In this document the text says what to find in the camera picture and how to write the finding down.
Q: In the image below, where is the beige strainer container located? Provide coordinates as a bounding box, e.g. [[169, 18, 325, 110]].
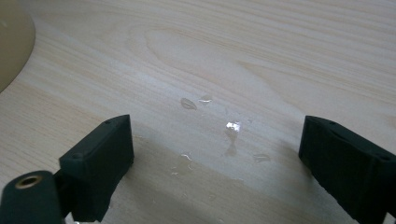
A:
[[0, 0, 36, 93]]

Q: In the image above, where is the clear plastic bag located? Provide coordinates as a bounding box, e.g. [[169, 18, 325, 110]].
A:
[[169, 94, 272, 178]]

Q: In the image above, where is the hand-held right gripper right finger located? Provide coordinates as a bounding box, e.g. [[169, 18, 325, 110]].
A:
[[298, 115, 396, 224]]

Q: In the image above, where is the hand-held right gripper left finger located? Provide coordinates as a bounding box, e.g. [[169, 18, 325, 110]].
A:
[[59, 114, 134, 223]]

